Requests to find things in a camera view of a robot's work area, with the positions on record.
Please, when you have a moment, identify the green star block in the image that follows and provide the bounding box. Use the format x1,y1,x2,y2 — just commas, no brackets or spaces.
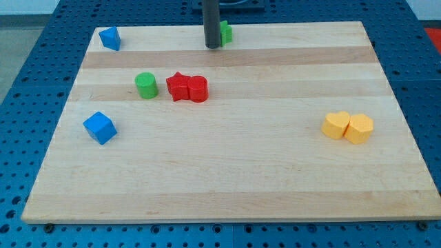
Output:
220,20,233,47

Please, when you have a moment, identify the red star block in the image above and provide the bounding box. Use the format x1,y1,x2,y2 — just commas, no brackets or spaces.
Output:
166,72,191,101

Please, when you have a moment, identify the red cylinder block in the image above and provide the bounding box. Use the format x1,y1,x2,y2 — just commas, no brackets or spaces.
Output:
187,76,209,103

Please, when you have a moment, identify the light wooden board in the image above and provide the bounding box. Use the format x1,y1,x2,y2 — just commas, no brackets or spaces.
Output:
21,21,440,224

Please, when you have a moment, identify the green cylinder block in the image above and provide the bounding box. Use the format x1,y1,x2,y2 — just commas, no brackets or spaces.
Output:
134,72,158,99

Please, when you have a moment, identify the yellow heart block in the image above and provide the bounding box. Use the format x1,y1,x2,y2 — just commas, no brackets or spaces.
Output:
321,111,350,139

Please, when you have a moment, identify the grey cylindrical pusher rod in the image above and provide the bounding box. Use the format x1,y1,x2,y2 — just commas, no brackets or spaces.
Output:
202,0,221,49

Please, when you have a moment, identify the blue cube block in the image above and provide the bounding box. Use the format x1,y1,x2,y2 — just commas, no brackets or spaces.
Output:
83,112,117,145

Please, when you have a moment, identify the yellow hexagon block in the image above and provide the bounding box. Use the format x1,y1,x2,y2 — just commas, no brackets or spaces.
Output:
344,114,373,145

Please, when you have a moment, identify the blue triangle block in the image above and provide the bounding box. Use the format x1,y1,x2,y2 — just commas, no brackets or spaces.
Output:
99,26,121,51

